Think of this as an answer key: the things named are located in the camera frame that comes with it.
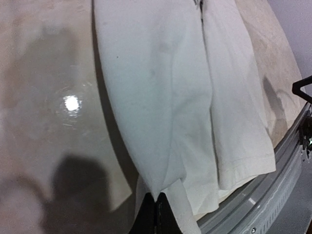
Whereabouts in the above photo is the aluminium front rail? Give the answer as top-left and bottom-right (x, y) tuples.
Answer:
(197, 103), (312, 234)

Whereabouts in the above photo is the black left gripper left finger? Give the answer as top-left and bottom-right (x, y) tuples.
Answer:
(130, 193), (156, 234)

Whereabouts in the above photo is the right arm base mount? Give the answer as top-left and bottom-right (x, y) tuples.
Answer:
(299, 117), (312, 159)

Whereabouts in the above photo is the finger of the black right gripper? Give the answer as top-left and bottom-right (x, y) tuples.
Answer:
(292, 76), (312, 104)

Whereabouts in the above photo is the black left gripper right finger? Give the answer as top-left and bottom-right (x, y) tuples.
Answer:
(156, 193), (182, 234)

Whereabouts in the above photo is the white and green raglan shirt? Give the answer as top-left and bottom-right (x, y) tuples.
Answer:
(93, 0), (276, 234)

